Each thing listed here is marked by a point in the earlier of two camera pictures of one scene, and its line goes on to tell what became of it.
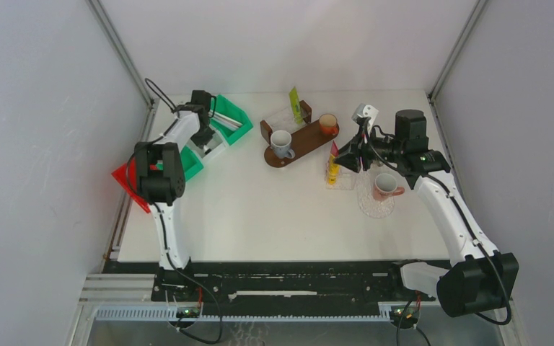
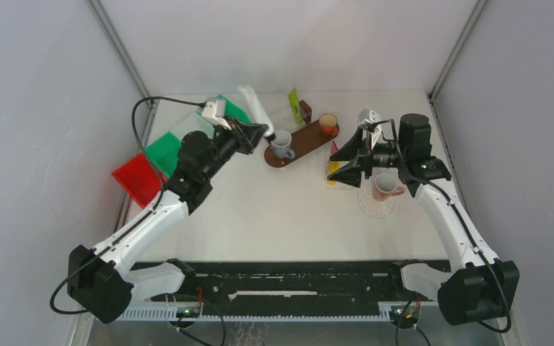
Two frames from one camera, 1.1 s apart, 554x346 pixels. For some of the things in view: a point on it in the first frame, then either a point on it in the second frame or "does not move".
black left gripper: (204, 140) → (244, 135)
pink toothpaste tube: (334, 149) does not move
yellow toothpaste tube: (333, 171) does not move
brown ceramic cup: (329, 125) does not move
